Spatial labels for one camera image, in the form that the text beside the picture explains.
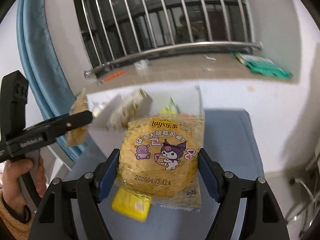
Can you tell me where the yellow snack packet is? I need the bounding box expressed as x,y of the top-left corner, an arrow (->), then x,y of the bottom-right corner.
111,188 -> 151,223

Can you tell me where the Lay's yellow chips bag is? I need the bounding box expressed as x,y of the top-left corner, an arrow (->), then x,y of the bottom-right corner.
117,114 -> 204,211

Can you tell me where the orange sleeved forearm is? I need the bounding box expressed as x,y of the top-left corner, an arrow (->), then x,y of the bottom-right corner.
1,190 -> 34,239

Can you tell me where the blue curtain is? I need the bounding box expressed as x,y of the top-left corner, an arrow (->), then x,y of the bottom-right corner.
16,0 -> 86,162

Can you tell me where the white office chair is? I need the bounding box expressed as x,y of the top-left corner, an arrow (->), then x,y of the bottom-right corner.
285,142 -> 319,239

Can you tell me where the orange pen on sill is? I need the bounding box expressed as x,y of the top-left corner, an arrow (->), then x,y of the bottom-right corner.
98,70 -> 126,85

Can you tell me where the white cardboard box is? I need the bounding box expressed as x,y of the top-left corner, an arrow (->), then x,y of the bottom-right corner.
87,82 -> 204,157

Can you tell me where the green seaweed snack packet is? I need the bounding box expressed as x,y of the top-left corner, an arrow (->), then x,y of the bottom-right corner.
159,98 -> 180,115

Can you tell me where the crumpled white wrapper on sill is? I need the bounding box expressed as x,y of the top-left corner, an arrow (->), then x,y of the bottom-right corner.
133,60 -> 149,71

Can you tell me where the green plastic package on sill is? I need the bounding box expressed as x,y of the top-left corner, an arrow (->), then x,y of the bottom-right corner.
232,53 -> 292,80

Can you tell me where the small white wrapper on sill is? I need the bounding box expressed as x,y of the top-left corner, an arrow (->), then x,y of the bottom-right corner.
204,55 -> 217,61

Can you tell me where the steel window guard rail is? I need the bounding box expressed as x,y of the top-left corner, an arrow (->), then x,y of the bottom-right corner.
74,0 -> 263,78

